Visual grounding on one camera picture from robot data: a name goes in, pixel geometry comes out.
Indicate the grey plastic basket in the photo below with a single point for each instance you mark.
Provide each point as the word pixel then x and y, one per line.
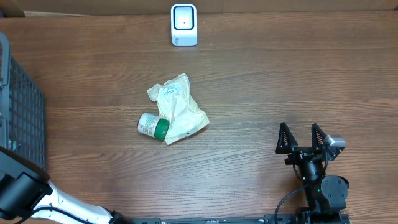
pixel 23 123

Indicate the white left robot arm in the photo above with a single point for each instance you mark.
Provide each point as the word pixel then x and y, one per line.
pixel 27 192

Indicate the white bottle with green cap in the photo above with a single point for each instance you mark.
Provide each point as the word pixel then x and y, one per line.
pixel 153 126

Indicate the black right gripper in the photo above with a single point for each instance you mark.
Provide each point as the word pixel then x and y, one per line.
pixel 299 152

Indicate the white barcode scanner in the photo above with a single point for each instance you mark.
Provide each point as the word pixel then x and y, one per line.
pixel 183 23

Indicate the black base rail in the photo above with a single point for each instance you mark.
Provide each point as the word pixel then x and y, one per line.
pixel 266 219

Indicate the clear plastic pouch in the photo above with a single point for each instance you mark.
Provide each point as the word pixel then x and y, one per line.
pixel 176 105

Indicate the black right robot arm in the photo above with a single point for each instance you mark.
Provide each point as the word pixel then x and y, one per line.
pixel 325 194

